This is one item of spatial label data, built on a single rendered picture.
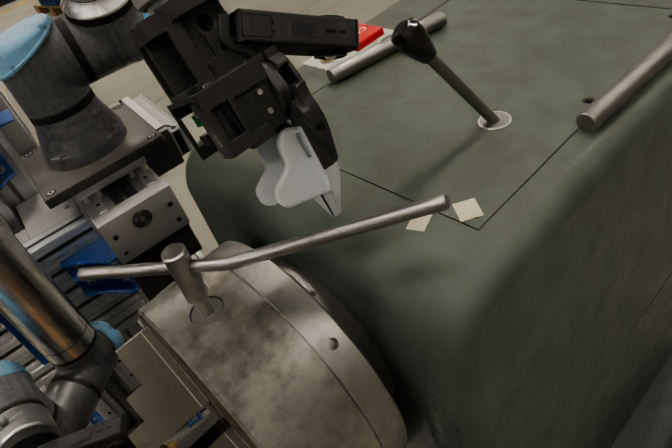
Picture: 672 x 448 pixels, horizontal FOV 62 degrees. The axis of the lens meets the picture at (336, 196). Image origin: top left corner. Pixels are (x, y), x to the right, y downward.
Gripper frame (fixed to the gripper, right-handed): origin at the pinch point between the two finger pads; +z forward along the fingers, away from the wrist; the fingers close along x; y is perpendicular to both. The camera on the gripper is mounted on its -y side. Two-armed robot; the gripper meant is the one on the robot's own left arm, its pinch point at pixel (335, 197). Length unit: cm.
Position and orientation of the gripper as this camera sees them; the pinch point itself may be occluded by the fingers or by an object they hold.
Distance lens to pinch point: 48.8
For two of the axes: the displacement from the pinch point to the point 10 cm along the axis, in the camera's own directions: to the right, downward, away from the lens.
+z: 4.7, 8.2, 3.3
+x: 5.3, 0.3, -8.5
